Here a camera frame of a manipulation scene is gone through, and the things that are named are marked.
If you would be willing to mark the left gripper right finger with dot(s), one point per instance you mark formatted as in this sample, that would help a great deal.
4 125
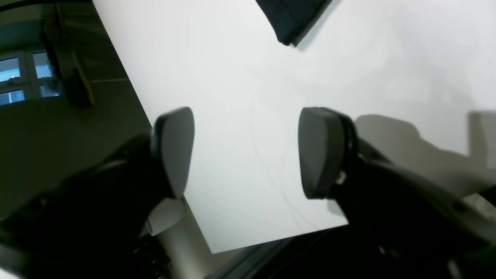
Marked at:
328 150

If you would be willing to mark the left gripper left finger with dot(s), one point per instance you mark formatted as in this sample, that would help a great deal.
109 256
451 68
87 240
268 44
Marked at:
172 140

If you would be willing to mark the black T-shirt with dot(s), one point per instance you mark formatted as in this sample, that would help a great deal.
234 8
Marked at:
291 20

